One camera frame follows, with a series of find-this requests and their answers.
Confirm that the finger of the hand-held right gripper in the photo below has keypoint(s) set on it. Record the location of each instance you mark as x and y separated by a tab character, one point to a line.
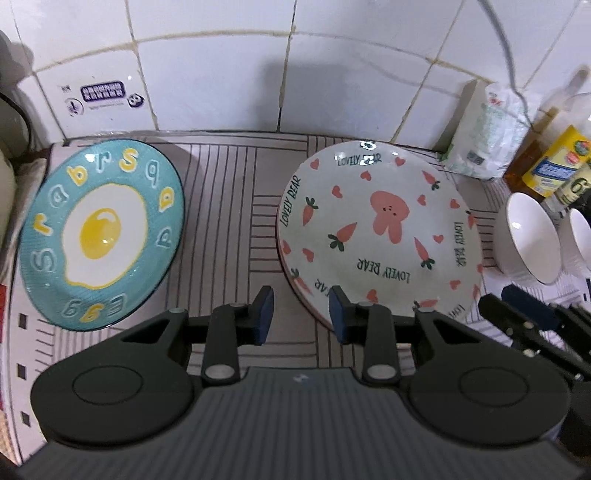
526	304
526	332

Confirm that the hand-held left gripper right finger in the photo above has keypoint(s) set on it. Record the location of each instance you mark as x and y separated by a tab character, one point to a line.
340	318

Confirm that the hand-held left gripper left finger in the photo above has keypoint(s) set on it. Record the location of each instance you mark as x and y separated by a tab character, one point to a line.
262	318

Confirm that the white bowl with dark rim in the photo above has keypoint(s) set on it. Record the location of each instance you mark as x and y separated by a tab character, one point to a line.
582	240
531	230

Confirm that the white rabbit carrot plate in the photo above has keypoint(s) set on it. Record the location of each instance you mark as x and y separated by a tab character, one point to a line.
383	258

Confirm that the blue fried egg plate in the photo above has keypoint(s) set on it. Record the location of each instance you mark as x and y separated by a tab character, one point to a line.
106	221

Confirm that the clear vinegar bottle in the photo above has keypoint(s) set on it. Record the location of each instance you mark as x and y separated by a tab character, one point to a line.
575	189

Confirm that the striped table mat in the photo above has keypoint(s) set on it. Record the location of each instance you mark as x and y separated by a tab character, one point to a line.
221	194

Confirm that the yellow label oil bottle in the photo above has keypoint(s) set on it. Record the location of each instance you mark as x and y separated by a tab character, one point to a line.
554	161

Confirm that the white plastic bag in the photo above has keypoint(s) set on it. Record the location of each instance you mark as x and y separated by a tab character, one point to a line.
489	134

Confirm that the blue wall sticker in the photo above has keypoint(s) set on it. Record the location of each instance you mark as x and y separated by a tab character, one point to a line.
102	94

